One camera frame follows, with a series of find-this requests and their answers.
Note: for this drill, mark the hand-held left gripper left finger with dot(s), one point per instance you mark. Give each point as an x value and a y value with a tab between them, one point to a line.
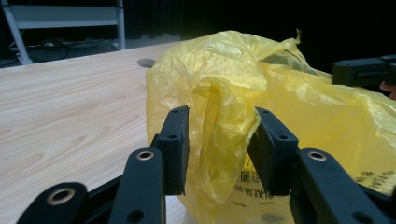
174	149

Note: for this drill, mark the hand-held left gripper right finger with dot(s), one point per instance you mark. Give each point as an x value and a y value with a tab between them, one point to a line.
274	152

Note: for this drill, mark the yellow plastic bag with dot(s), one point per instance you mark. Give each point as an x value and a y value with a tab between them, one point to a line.
311	109

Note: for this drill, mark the white metal stand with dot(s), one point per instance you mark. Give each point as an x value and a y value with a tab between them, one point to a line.
62	15

